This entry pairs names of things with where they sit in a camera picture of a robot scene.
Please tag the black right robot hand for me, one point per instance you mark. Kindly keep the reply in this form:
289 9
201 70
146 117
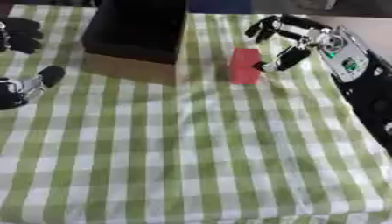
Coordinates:
291 57

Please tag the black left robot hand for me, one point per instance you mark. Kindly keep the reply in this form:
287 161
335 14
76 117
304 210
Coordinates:
23 58

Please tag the red rectangular block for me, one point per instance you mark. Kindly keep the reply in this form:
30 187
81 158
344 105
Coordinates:
245 66

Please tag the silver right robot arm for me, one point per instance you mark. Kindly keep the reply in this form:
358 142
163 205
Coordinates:
357 73

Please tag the cardboard box with black inside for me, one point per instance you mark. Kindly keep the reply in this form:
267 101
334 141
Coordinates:
135 35

